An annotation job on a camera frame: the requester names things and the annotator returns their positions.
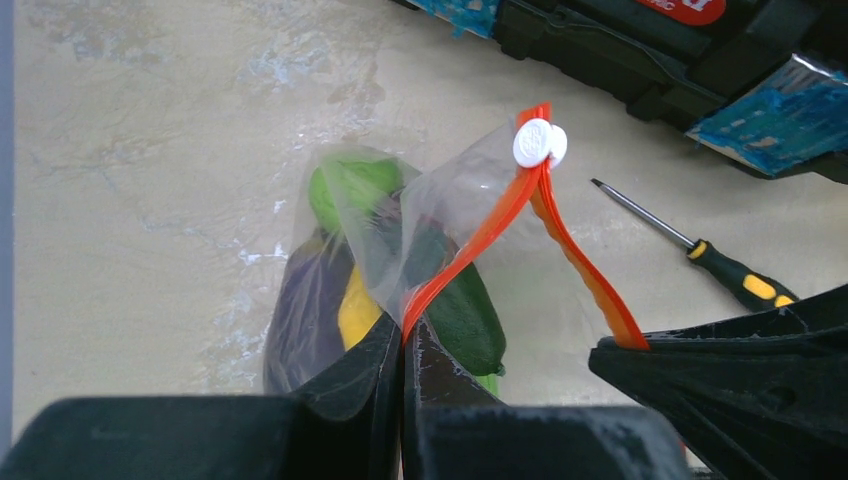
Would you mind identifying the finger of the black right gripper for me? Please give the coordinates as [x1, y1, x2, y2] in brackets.
[588, 287, 847, 479]

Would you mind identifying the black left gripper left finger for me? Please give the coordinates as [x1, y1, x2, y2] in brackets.
[1, 319, 401, 479]

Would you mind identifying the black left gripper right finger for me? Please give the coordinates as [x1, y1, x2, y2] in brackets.
[401, 321, 692, 479]

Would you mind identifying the purple eggplant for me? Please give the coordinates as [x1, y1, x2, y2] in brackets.
[263, 230, 353, 394]

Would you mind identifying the dark green avocado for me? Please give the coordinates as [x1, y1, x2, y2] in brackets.
[403, 222, 506, 376]

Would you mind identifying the yellow corn cob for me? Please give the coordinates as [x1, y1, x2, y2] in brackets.
[337, 266, 383, 351]

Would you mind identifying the clear orange zip top bag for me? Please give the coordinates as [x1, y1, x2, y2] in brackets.
[262, 102, 648, 394]

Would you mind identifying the black yellow screwdriver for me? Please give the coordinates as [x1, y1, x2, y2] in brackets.
[591, 178, 800, 312]

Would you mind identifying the black plastic toolbox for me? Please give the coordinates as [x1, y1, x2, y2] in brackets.
[390, 0, 848, 185]

